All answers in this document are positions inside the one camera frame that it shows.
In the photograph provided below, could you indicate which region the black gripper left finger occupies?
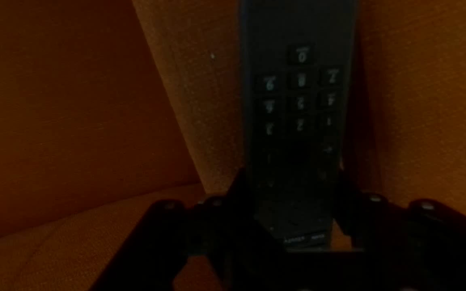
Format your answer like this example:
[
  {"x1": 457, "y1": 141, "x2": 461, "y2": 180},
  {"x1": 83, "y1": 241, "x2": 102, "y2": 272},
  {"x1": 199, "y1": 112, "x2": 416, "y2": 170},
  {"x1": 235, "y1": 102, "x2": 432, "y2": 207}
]
[{"x1": 211, "y1": 167, "x2": 261, "y2": 261}]

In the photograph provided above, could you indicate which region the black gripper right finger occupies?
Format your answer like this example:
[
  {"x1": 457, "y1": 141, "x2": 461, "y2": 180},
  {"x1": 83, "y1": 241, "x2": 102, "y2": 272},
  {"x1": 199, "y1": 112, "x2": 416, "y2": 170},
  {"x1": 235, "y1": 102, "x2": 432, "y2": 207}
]
[{"x1": 330, "y1": 170, "x2": 377, "y2": 253}]

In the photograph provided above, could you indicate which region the dark grey remote control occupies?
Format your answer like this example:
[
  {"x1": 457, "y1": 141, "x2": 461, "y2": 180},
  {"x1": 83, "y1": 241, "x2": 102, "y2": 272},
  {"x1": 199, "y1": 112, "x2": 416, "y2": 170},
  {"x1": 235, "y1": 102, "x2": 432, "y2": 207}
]
[{"x1": 236, "y1": 0, "x2": 359, "y2": 254}]

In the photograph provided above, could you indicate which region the orange armchair with banana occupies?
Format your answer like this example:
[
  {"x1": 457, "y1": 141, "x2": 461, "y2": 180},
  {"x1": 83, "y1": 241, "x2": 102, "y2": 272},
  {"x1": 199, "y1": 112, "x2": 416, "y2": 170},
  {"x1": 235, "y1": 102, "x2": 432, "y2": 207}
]
[{"x1": 0, "y1": 0, "x2": 466, "y2": 291}]

